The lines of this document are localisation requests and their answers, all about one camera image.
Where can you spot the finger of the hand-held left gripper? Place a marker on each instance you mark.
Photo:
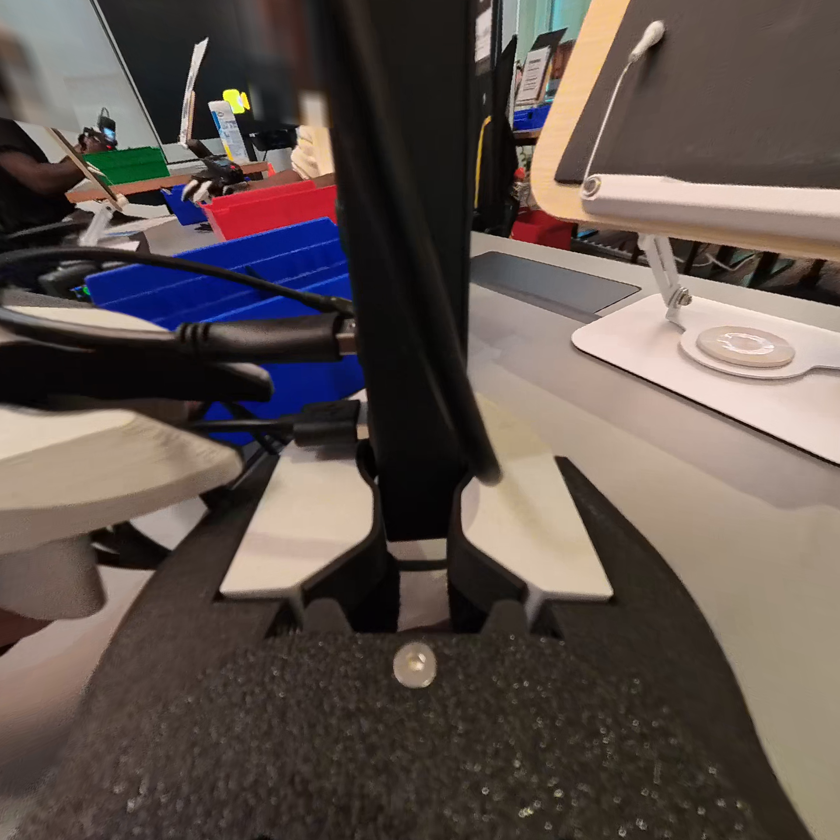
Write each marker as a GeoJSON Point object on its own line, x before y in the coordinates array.
{"type": "Point", "coordinates": [131, 384]}
{"type": "Point", "coordinates": [98, 472]}

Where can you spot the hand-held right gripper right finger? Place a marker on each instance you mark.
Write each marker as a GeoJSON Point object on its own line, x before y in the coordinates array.
{"type": "Point", "coordinates": [538, 525]}

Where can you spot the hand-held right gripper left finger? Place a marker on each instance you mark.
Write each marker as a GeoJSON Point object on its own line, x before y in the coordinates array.
{"type": "Point", "coordinates": [308, 518]}

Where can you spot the blue plastic bin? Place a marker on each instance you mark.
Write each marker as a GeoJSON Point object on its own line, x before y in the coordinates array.
{"type": "Point", "coordinates": [180, 207]}
{"type": "Point", "coordinates": [262, 262]}

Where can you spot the black usb hub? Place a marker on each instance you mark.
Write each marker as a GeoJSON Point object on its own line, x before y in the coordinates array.
{"type": "Point", "coordinates": [420, 328]}

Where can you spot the grey desk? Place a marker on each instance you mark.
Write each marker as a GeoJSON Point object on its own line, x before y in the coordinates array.
{"type": "Point", "coordinates": [722, 525]}

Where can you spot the grey desk pad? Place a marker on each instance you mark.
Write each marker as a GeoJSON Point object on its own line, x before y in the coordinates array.
{"type": "Point", "coordinates": [558, 282]}

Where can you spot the white folding stand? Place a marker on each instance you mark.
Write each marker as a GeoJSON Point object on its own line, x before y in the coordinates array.
{"type": "Point", "coordinates": [656, 367]}
{"type": "Point", "coordinates": [98, 216]}

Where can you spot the green box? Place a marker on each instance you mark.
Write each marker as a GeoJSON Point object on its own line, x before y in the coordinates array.
{"type": "Point", "coordinates": [131, 164]}

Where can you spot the red plastic bin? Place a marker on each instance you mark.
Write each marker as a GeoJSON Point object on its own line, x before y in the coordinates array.
{"type": "Point", "coordinates": [275, 207]}

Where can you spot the white canister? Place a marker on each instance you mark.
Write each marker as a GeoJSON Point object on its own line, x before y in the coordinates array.
{"type": "Point", "coordinates": [226, 131]}

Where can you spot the red storage box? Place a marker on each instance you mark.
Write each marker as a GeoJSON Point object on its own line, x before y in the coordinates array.
{"type": "Point", "coordinates": [541, 229]}

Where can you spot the black monitor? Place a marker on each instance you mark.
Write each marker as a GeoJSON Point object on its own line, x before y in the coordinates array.
{"type": "Point", "coordinates": [164, 52]}

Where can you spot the wooden board with dark panel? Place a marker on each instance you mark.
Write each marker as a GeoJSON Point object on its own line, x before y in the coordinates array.
{"type": "Point", "coordinates": [722, 98]}

